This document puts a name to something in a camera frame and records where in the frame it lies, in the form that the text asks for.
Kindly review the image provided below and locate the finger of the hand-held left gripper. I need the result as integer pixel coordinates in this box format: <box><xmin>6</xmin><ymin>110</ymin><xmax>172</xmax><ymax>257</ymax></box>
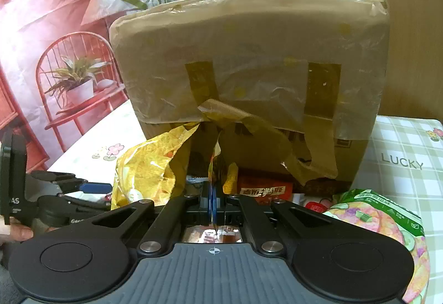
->
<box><xmin>27</xmin><ymin>171</ymin><xmax>114</xmax><ymax>194</ymax></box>
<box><xmin>38</xmin><ymin>195</ymin><xmax>116</xmax><ymax>222</ymax></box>

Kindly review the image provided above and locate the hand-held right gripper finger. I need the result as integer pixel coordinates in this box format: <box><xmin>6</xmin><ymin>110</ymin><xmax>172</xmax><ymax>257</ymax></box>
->
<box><xmin>91</xmin><ymin>183</ymin><xmax>212</xmax><ymax>256</ymax></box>
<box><xmin>212</xmin><ymin>185</ymin><xmax>333</xmax><ymax>256</ymax></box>

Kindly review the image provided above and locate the yellow snack bag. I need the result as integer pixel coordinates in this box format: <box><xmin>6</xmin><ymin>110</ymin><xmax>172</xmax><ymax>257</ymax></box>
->
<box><xmin>111</xmin><ymin>122</ymin><xmax>240</xmax><ymax>209</ymax></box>

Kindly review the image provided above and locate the taped cardboard box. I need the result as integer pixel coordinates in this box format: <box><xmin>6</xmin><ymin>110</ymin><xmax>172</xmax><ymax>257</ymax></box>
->
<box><xmin>109</xmin><ymin>0</ymin><xmax>390</xmax><ymax>194</ymax></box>

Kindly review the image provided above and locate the person's left hand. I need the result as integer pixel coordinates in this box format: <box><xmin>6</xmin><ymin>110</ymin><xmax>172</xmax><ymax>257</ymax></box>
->
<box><xmin>0</xmin><ymin>223</ymin><xmax>35</xmax><ymax>246</ymax></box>

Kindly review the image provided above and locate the orange snack packet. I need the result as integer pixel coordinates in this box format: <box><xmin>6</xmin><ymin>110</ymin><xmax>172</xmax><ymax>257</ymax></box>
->
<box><xmin>237</xmin><ymin>175</ymin><xmax>295</xmax><ymax>205</ymax></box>

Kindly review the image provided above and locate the small red packet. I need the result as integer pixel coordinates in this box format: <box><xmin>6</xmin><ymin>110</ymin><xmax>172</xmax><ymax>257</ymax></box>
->
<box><xmin>305</xmin><ymin>200</ymin><xmax>333</xmax><ymax>215</ymax></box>

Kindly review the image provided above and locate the green and pink snack bag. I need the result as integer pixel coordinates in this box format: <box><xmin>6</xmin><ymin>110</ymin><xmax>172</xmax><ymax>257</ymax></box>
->
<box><xmin>324</xmin><ymin>188</ymin><xmax>431</xmax><ymax>304</ymax></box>

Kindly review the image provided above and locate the checked floral tablecloth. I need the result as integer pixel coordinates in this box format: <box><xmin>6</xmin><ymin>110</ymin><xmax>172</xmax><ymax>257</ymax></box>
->
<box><xmin>47</xmin><ymin>102</ymin><xmax>443</xmax><ymax>304</ymax></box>

